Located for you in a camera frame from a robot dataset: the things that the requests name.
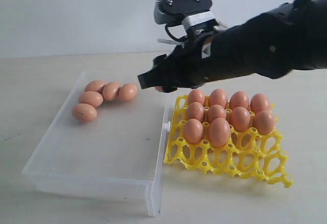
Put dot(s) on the yellow plastic egg tray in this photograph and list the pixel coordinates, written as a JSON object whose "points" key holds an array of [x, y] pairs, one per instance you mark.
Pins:
{"points": [[248, 154]]}

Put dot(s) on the clear plastic tray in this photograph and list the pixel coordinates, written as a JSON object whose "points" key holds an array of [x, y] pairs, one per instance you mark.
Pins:
{"points": [[117, 156]]}

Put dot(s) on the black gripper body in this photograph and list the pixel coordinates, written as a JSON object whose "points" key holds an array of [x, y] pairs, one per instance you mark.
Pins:
{"points": [[272, 44]]}

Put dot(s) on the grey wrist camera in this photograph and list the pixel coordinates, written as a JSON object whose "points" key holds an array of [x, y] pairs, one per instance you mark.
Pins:
{"points": [[173, 12]]}

